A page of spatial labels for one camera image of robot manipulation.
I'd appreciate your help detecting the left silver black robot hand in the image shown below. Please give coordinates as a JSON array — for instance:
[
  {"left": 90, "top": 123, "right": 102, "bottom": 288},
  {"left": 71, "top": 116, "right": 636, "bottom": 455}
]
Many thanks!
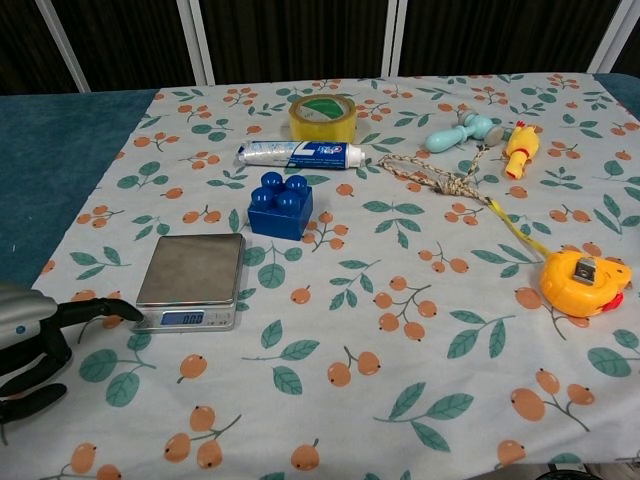
[{"left": 0, "top": 281, "right": 144, "bottom": 426}]

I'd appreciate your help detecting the blue building block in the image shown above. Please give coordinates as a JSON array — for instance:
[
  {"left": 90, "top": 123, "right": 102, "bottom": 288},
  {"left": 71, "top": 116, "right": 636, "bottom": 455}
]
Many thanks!
[{"left": 247, "top": 170, "right": 315, "bottom": 242}]

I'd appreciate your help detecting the silver digital kitchen scale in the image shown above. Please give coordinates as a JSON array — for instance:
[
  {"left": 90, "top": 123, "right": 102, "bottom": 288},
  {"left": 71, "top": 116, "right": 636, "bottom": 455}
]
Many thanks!
[{"left": 129, "top": 233, "right": 247, "bottom": 334}]

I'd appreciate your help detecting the floral print tablecloth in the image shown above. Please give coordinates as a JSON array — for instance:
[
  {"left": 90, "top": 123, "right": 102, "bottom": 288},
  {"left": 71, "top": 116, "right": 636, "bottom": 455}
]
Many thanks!
[{"left": 0, "top": 73, "right": 640, "bottom": 480}]

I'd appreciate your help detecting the yellow packing tape roll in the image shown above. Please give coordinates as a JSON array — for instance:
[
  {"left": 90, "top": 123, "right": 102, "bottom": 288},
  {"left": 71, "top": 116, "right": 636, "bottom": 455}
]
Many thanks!
[{"left": 288, "top": 93, "right": 357, "bottom": 142}]

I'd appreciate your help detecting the blue white toothpaste tube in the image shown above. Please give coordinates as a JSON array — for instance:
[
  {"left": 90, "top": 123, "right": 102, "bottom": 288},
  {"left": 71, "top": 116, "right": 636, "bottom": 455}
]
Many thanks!
[{"left": 235, "top": 139, "right": 365, "bottom": 170}]

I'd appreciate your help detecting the yellow rubber chicken toy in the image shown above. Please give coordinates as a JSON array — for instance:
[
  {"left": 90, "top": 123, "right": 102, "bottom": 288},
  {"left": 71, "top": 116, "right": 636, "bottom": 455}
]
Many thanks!
[{"left": 503, "top": 120, "right": 542, "bottom": 180}]

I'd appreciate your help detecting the yellow tape measure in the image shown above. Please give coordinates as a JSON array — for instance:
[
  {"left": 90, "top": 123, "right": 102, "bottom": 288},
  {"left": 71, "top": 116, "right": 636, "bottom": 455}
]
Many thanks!
[{"left": 487, "top": 197, "right": 634, "bottom": 319}]

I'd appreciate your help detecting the white partition frame post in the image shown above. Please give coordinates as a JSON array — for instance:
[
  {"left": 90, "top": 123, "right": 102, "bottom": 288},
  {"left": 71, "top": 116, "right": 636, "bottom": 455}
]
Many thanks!
[
  {"left": 382, "top": 0, "right": 407, "bottom": 77},
  {"left": 34, "top": 0, "right": 92, "bottom": 94},
  {"left": 588, "top": 0, "right": 635, "bottom": 75},
  {"left": 177, "top": 0, "right": 215, "bottom": 85}
]

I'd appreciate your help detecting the braided rope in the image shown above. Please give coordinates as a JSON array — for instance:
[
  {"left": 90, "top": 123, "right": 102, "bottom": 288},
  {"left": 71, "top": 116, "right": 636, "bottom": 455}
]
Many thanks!
[{"left": 377, "top": 144, "right": 494, "bottom": 205}]

